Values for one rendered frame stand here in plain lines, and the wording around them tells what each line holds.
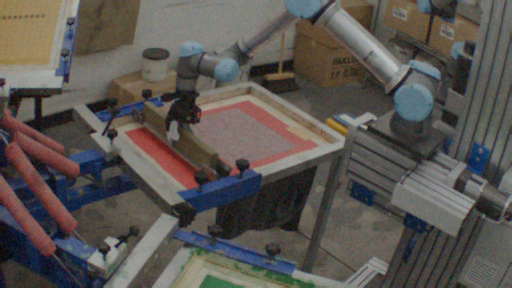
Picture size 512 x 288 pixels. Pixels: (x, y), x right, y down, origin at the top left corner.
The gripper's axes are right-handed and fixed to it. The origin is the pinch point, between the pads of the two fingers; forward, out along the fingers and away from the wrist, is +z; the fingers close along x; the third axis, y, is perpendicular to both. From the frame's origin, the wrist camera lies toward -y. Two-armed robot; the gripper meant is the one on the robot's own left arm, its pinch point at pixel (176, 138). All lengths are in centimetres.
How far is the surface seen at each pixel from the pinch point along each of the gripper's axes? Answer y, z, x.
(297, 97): -154, 101, 241
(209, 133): -5.2, 5.3, 19.3
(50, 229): 29, -3, -66
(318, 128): 14, 3, 56
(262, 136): 5.2, 5.3, 35.8
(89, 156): 0.8, -3.2, -36.5
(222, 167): 22.5, -0.9, 1.9
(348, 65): -157, 81, 307
